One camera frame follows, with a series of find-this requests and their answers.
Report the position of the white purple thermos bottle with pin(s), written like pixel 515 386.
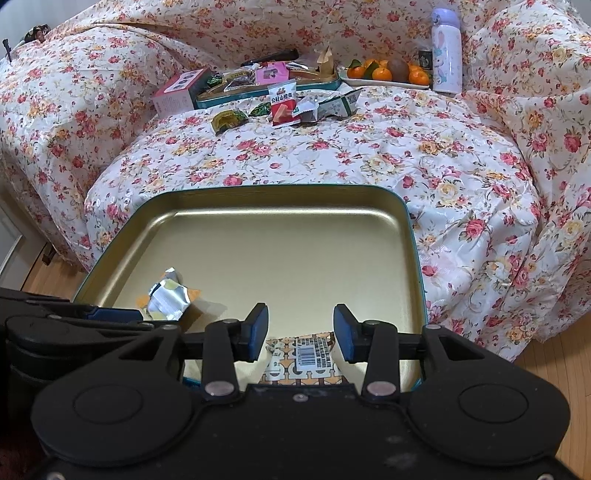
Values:
pixel 447 55

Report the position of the small dark figurine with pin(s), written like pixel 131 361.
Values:
pixel 37 33

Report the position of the long black object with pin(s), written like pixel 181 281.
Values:
pixel 270 57

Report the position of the green yellow snack packet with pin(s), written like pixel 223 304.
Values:
pixel 226 121

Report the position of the teal tin box of snacks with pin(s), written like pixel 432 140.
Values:
pixel 231 98

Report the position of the brown paper packet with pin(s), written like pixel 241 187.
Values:
pixel 326 60

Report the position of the white plate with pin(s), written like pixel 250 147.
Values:
pixel 369 83

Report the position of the dark snack packet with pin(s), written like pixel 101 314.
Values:
pixel 242 82

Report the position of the pink white cardboard box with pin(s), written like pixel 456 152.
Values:
pixel 178 99

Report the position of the pink snack packet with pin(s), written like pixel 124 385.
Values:
pixel 272 74

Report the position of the small green candy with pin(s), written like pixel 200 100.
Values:
pixel 261 109

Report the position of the green wrapped candy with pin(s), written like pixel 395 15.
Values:
pixel 214 81

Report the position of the white cabinet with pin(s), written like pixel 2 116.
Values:
pixel 11 249

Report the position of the brown patterned snack packet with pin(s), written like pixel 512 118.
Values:
pixel 304 360

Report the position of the pile of tangerines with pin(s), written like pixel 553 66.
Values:
pixel 382 74

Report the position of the white green snack packet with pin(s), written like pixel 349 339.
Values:
pixel 339 105

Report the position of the floral covered sofa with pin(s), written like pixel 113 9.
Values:
pixel 369 152

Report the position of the silver yellow snack packet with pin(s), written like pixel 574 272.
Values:
pixel 168 300

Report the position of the dark drink can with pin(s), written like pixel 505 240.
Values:
pixel 425 60

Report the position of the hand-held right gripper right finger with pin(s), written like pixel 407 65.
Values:
pixel 344 332

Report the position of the red white snack packet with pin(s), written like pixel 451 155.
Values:
pixel 282 104

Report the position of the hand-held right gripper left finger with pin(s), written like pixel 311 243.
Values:
pixel 258 332

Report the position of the brown kiwi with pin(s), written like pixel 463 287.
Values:
pixel 400 68

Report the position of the black pin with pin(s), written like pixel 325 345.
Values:
pixel 7 48

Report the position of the gold teal-rimmed tin tray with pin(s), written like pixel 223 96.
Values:
pixel 277 258

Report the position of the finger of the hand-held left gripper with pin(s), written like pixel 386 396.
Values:
pixel 115 314

